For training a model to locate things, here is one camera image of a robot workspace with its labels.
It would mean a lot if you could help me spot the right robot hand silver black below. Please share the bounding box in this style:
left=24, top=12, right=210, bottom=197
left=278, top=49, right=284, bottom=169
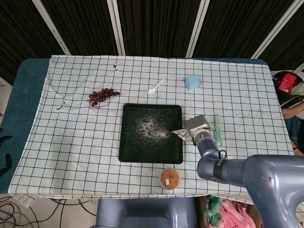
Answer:
left=185, top=114, right=212, bottom=141

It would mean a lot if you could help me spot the red grape bunch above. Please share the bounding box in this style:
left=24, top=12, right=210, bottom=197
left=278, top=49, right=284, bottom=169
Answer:
left=88, top=88, right=121, bottom=108

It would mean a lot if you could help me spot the light blue sponge cube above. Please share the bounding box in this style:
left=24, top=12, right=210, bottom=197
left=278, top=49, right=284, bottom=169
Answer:
left=184, top=75, right=201, bottom=91

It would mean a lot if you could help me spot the white plastic spoon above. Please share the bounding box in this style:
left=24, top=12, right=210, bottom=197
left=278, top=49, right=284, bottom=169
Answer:
left=147, top=78, right=165, bottom=96

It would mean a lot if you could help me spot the white partition post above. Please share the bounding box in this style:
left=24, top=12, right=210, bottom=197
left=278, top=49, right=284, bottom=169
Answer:
left=185, top=0, right=211, bottom=58
left=32, top=0, right=71, bottom=56
left=106, top=0, right=126, bottom=57
left=251, top=0, right=304, bottom=59

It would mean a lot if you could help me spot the blue-grey robot torso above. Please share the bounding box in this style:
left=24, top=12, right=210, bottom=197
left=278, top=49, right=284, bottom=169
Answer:
left=95, top=198, right=198, bottom=228

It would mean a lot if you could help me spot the red box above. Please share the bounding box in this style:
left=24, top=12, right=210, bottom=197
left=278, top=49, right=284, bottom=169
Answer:
left=278, top=73, right=297, bottom=93

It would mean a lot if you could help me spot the black floor cable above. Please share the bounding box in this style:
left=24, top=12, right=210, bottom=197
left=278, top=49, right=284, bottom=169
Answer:
left=0, top=196, right=40, bottom=228
left=48, top=199, right=97, bottom=228

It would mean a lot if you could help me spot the checkered white tablecloth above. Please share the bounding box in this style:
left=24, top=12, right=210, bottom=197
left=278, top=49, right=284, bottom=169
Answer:
left=8, top=55, right=300, bottom=209

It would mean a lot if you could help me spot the person forearm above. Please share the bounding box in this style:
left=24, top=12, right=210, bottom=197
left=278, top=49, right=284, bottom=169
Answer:
left=282, top=103, right=304, bottom=121

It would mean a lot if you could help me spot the light green brush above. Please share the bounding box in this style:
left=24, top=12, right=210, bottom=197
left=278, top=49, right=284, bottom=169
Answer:
left=213, top=114, right=224, bottom=148

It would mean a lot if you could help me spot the green and white bag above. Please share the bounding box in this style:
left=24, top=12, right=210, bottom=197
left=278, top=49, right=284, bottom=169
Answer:
left=171, top=128, right=198, bottom=146

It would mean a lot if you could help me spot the black baking tray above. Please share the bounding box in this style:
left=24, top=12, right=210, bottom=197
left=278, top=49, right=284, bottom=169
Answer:
left=118, top=103, right=184, bottom=165

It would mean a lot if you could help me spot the brown cardboard box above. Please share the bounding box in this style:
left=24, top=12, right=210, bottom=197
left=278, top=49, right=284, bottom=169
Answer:
left=197, top=195, right=263, bottom=228

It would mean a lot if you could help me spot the left robot hand black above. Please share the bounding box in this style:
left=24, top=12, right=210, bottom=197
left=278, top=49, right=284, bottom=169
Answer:
left=0, top=128, right=13, bottom=178

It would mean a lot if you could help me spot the pink cloth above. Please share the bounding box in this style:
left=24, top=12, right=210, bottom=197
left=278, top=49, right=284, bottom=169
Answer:
left=219, top=198, right=259, bottom=228

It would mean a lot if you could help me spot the round container brown powder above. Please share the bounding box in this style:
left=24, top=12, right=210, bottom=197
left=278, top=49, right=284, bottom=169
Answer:
left=159, top=167, right=182, bottom=190

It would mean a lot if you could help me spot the green mesh item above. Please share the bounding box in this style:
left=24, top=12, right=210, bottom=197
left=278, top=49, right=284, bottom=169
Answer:
left=205, top=195, right=224, bottom=226

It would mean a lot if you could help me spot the black bin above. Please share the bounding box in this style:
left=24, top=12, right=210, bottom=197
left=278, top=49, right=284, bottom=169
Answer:
left=272, top=70, right=304, bottom=110

